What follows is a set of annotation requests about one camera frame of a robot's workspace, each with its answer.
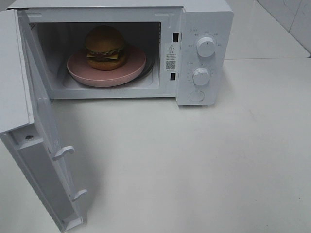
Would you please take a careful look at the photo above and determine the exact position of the white round door button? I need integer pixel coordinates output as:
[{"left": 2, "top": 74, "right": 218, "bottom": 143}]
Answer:
[{"left": 190, "top": 90, "right": 205, "bottom": 102}]

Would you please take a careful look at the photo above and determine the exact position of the toy burger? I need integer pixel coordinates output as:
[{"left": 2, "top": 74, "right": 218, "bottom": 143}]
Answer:
[{"left": 84, "top": 25, "right": 126, "bottom": 71}]

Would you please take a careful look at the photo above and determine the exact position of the pink round plate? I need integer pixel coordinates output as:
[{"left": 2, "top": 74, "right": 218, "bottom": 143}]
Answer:
[{"left": 67, "top": 46, "right": 146, "bottom": 87}]

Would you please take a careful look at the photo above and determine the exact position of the white microwave door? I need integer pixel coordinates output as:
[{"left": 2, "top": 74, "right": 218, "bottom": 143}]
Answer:
[{"left": 0, "top": 9, "right": 86, "bottom": 232}]

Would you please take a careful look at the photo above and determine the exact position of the glass microwave turntable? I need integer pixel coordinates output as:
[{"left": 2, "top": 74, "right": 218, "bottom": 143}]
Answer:
[{"left": 136, "top": 56, "right": 155, "bottom": 79}]

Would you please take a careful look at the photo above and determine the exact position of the white warning label sticker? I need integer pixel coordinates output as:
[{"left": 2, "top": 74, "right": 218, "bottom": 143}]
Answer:
[{"left": 164, "top": 43, "right": 177, "bottom": 72}]

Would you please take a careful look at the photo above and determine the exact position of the white lower microwave knob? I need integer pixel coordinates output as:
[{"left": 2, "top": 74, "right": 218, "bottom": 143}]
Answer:
[{"left": 192, "top": 68, "right": 211, "bottom": 86}]

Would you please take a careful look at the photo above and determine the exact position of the white microwave knob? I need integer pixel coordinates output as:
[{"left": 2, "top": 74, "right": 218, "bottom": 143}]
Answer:
[
  {"left": 195, "top": 35, "right": 216, "bottom": 58},
  {"left": 192, "top": 68, "right": 211, "bottom": 86}
]

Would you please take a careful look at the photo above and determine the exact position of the white microwave oven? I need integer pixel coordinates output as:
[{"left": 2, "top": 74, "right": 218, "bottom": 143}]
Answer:
[{"left": 5, "top": 0, "right": 234, "bottom": 106}]

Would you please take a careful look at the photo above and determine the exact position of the white upper microwave knob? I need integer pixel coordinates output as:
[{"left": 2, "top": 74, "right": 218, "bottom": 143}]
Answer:
[{"left": 195, "top": 35, "right": 216, "bottom": 58}]

